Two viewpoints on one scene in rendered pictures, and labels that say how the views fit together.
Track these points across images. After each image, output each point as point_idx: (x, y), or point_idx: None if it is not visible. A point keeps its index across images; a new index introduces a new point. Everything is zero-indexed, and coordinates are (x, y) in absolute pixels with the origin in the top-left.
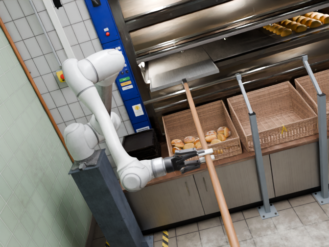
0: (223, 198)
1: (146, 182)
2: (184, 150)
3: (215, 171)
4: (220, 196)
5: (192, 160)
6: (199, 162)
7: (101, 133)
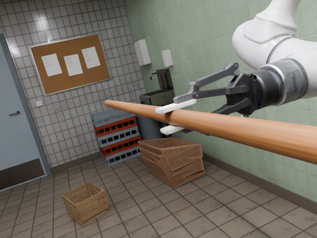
0: (129, 106)
1: (239, 56)
2: (216, 72)
3: (146, 112)
4: (133, 103)
5: (215, 113)
6: None
7: None
